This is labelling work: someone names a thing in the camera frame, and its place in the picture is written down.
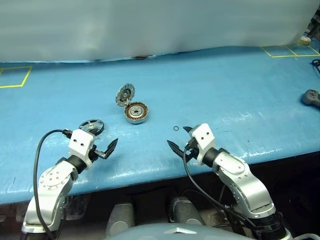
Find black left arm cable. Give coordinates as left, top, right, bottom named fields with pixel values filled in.
left=33, top=129, right=73, bottom=240

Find silver motor housing copper windings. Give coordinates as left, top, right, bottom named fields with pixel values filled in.
left=124, top=102, right=149, bottom=125

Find pale tape roll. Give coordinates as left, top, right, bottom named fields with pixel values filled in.
left=299, top=35, right=313, bottom=46

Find grey remote controller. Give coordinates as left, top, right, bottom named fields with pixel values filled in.
left=300, top=88, right=320, bottom=108

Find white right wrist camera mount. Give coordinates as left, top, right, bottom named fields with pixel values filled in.
left=191, top=123, right=217, bottom=166

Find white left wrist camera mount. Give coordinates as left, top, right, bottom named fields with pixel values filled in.
left=67, top=128, right=97, bottom=167

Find dark background clutter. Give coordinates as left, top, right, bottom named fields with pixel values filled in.
left=303, top=7, right=320, bottom=41

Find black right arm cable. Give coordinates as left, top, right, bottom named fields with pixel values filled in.
left=182, top=147, right=261, bottom=238

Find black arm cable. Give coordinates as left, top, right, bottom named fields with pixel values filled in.
left=33, top=129, right=73, bottom=240
left=182, top=147, right=261, bottom=238

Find blue table cover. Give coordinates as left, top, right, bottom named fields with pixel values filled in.
left=0, top=46, right=320, bottom=206

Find grey rounded robot leg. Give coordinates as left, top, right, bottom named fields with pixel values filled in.
left=104, top=202, right=136, bottom=238
left=167, top=196, right=206, bottom=227

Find white foam backdrop sheet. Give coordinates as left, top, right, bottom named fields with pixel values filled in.
left=0, top=0, right=320, bottom=63

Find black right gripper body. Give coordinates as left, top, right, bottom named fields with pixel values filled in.
left=184, top=136, right=201, bottom=162

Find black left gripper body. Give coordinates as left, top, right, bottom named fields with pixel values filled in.
left=87, top=143, right=101, bottom=162

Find silver notched motor end cap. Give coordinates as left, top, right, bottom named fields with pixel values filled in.
left=115, top=83, right=136, bottom=108

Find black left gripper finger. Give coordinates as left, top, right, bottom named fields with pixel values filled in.
left=96, top=138, right=119, bottom=160

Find black spoked rotor ring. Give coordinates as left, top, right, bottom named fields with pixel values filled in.
left=78, top=119, right=105, bottom=137

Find grey robot torso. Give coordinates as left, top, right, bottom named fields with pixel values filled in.
left=103, top=223, right=256, bottom=240

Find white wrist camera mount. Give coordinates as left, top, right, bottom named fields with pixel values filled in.
left=191, top=123, right=217, bottom=166
left=67, top=128, right=97, bottom=167

